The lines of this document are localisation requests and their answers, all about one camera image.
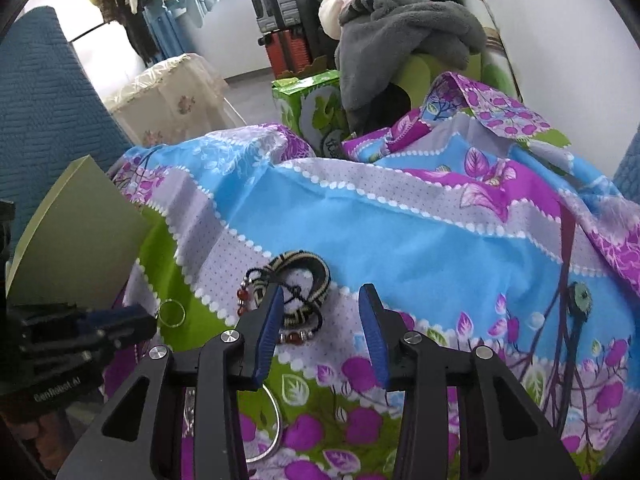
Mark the green carton box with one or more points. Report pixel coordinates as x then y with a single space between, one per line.
300 110

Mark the teal quilted cushion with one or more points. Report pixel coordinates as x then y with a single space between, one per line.
629 170

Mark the dark patterned hanging garment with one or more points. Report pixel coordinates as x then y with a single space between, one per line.
127 20

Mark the teal quilted sofa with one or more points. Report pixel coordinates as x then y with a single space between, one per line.
40 110

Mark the lace covered table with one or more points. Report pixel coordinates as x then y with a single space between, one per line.
170 105

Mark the grey fleece blanket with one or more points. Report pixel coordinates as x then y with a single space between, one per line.
400 30

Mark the cream fleece cloth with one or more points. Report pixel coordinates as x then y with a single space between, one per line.
335 5

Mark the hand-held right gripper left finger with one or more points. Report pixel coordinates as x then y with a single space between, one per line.
270 320

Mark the silver bangle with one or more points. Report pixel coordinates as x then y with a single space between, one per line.
278 425

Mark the light blue hanging garment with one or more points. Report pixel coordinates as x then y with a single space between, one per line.
200 5

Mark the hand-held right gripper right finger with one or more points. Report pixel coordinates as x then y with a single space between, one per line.
372 330

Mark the striped printed cloth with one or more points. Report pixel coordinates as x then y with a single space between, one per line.
500 60

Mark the pale green box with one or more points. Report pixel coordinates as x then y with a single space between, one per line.
75 240

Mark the red suitcase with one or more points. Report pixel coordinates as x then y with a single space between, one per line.
285 52

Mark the floral printed bedsheet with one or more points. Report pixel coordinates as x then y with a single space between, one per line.
400 230

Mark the blue hanging cloth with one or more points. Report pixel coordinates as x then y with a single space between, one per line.
162 30

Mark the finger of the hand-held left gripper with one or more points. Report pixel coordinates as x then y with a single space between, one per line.
122 322

